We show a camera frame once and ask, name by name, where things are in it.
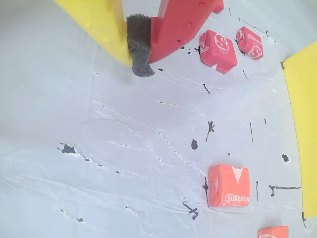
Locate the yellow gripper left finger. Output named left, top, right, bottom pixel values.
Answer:
left=53, top=0, right=132, bottom=67

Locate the yellow three-compartment box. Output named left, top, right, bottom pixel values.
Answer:
left=282, top=41, right=317, bottom=221

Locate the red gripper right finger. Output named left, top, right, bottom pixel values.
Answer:
left=125, top=0, right=215, bottom=78

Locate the white plastic table cover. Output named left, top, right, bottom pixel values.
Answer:
left=0, top=0, right=317, bottom=238

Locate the red cherry candy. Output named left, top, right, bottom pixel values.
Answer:
left=199, top=29, right=238, bottom=74
left=236, top=26, right=264, bottom=61

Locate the orange candy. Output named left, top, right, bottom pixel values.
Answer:
left=257, top=225, right=290, bottom=238
left=207, top=163, right=251, bottom=208

